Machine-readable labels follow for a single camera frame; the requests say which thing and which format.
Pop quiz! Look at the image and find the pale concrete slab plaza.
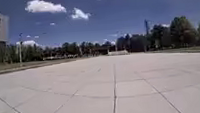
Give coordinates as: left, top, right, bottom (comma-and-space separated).
0, 48, 200, 113

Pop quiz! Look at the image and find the tall pole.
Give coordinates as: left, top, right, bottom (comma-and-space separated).
143, 18, 152, 53

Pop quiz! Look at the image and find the lamp pole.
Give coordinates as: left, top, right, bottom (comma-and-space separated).
17, 32, 25, 67

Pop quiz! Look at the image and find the grass strip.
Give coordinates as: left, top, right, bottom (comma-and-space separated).
0, 56, 90, 76
147, 45, 200, 57

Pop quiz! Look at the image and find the row of trees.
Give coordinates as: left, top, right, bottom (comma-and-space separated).
0, 14, 200, 65

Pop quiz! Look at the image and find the low pale wall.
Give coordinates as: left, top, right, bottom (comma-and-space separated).
107, 49, 130, 57

